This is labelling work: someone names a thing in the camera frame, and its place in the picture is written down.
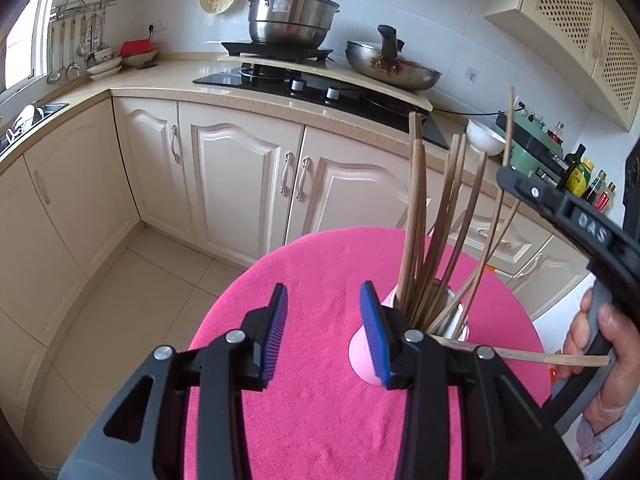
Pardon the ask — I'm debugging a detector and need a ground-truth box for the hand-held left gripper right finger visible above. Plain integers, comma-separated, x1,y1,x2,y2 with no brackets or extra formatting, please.
359,280,583,480

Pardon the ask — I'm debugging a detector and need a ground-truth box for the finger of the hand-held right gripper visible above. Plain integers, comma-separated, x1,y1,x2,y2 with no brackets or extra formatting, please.
496,166,571,223

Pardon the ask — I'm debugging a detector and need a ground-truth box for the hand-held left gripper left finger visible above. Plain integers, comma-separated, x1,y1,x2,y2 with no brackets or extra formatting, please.
59,282,290,480

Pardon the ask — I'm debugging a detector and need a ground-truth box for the white chopstick holder cup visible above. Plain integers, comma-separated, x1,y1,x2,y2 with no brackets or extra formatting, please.
347,280,472,386

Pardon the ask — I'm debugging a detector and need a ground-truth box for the thin brown chopstick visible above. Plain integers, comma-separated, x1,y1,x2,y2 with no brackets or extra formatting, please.
432,336,612,367
501,85,517,168

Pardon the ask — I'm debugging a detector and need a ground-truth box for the bundle of wooden chopsticks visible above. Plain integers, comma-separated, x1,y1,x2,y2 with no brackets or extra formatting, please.
397,110,523,336

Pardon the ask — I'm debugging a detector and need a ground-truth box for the person's right forearm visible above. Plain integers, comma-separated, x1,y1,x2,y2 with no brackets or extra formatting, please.
570,400,640,480

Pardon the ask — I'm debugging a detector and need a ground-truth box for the person's right hand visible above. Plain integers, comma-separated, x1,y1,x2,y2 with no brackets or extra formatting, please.
556,290,640,427

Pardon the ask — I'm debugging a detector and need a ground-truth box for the green electric cooker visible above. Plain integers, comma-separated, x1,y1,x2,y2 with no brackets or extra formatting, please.
495,107,566,181

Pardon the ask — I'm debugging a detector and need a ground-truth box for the dark olive oil bottle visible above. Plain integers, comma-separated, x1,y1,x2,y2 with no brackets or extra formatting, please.
564,144,587,193

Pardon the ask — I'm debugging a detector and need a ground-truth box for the dark soy sauce bottle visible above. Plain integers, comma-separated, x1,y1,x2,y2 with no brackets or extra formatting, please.
585,170,607,206

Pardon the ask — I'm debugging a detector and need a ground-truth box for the pink tablecloth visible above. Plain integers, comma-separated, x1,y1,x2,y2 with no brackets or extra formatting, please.
182,227,546,480

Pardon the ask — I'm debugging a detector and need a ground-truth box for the red sauce bottle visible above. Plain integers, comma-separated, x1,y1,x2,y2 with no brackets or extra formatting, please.
595,182,617,211

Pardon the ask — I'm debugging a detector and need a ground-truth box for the cream base cabinet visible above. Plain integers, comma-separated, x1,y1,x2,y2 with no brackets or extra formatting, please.
0,95,596,341

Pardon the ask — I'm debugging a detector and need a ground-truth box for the wok with glass lid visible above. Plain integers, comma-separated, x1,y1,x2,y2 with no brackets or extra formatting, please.
345,25,443,92

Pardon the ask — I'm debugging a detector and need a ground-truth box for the black glass gas stove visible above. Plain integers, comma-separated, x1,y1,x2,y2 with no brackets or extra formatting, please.
192,62,451,150

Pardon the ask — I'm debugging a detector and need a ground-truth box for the beige stone countertop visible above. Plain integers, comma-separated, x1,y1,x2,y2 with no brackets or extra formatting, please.
0,52,506,181

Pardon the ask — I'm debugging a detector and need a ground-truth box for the black induction cooker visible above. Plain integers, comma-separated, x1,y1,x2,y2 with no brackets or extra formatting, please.
221,40,335,63

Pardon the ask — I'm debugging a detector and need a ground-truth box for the stainless steel pot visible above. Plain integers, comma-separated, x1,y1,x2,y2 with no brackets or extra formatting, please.
239,0,342,46

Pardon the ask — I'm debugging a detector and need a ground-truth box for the wide white bowl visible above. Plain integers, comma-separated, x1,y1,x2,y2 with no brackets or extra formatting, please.
121,50,159,68

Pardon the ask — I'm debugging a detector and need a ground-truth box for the stack of white bowls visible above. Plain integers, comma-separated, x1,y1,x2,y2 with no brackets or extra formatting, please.
86,50,124,81

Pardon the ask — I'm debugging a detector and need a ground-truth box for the red box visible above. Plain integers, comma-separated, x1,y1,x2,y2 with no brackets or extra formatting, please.
119,38,155,57

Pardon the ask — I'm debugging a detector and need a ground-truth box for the steel sink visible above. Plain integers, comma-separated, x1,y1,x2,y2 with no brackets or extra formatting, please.
0,102,69,158

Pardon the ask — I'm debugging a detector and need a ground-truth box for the row of hanging steel ladles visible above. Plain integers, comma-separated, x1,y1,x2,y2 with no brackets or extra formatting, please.
46,12,113,86

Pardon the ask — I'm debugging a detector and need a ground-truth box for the black power cable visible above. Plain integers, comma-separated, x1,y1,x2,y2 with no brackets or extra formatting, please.
431,104,526,117

